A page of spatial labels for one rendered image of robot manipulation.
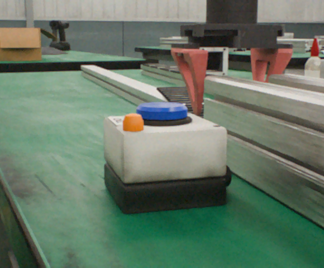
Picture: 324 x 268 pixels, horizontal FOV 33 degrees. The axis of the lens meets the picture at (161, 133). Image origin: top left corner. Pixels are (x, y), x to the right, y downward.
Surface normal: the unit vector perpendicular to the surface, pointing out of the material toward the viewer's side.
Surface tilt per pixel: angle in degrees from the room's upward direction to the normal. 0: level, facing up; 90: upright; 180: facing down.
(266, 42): 90
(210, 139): 90
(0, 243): 90
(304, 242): 0
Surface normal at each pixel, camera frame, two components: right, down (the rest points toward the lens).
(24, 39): 0.33, -0.20
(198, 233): 0.00, -0.98
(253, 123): -0.96, 0.05
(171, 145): 0.28, 0.18
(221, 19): -0.51, 0.15
